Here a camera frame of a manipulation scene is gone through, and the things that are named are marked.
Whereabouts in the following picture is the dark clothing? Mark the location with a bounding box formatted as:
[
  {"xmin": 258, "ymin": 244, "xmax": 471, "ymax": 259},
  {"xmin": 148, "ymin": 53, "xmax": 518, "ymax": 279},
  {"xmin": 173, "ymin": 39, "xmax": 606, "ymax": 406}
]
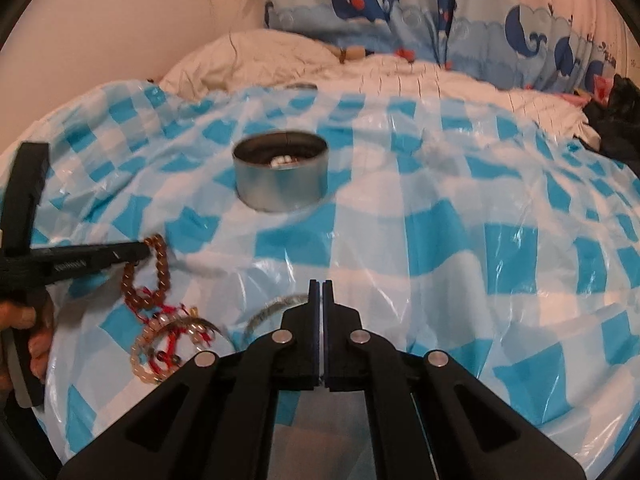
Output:
[{"xmin": 585, "ymin": 75, "xmax": 640, "ymax": 161}]

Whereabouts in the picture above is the small wooden object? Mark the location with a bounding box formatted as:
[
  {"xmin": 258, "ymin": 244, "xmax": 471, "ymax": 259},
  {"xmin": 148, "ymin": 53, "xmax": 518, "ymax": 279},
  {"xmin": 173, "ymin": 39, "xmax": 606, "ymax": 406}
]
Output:
[{"xmin": 327, "ymin": 46, "xmax": 371, "ymax": 63}]

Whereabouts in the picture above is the blue checkered plastic sheet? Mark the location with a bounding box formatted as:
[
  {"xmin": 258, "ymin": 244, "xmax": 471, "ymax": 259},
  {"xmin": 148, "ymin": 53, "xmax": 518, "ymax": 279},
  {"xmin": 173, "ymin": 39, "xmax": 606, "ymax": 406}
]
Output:
[{"xmin": 0, "ymin": 80, "xmax": 640, "ymax": 480}]

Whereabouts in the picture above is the white quilt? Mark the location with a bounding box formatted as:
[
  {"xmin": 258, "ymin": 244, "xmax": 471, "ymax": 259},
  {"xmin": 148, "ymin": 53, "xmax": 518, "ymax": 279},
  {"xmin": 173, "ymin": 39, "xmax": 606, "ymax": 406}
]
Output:
[{"xmin": 160, "ymin": 30, "xmax": 591, "ymax": 131}]

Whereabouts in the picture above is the pale bead red cord bracelet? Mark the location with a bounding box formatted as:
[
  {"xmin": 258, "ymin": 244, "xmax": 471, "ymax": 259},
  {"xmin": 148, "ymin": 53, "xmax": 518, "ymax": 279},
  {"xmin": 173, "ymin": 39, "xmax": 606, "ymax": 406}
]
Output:
[{"xmin": 131, "ymin": 305, "xmax": 222, "ymax": 382}]

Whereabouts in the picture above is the round metal tin can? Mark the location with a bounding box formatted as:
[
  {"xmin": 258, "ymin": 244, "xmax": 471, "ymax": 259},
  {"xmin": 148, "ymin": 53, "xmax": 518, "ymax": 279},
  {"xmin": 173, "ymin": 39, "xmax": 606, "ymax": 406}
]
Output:
[{"xmin": 232, "ymin": 131, "xmax": 329, "ymax": 212}]

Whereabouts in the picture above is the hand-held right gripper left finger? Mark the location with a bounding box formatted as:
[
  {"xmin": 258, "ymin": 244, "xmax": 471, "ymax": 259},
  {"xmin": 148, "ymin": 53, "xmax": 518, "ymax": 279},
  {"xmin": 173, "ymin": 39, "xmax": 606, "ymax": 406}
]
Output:
[{"xmin": 57, "ymin": 280, "xmax": 321, "ymax": 480}]

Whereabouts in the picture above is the brown bead bracelet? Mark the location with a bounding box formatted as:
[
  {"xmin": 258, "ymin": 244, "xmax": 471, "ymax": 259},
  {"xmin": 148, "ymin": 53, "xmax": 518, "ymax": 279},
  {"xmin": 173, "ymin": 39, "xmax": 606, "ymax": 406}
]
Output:
[{"xmin": 122, "ymin": 234, "xmax": 174, "ymax": 312}]

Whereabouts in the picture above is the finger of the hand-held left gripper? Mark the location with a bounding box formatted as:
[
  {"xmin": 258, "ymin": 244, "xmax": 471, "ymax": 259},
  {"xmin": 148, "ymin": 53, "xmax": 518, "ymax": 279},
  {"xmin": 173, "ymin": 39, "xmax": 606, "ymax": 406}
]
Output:
[{"xmin": 86, "ymin": 241, "xmax": 152, "ymax": 275}]

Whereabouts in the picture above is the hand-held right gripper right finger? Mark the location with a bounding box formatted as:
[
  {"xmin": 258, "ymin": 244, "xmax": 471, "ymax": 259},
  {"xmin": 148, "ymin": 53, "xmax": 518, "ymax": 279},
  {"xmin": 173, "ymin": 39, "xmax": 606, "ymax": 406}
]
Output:
[{"xmin": 322, "ymin": 280, "xmax": 586, "ymax": 480}]

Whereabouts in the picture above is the person's left hand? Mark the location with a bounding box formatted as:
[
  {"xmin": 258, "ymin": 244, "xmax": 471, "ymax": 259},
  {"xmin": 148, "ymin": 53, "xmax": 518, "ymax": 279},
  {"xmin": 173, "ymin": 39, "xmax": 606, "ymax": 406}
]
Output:
[{"xmin": 0, "ymin": 300, "xmax": 56, "ymax": 387}]

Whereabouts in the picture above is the whale print curtain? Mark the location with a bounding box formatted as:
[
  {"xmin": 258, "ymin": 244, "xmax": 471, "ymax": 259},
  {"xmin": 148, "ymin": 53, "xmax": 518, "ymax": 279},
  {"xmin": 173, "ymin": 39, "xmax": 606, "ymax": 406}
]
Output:
[{"xmin": 262, "ymin": 0, "xmax": 621, "ymax": 93}]

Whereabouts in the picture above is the clear thin bangle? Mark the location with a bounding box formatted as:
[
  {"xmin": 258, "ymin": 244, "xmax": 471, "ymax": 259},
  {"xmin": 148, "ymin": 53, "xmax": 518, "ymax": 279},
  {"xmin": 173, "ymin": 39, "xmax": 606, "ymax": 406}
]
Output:
[{"xmin": 242, "ymin": 292, "xmax": 311, "ymax": 347}]

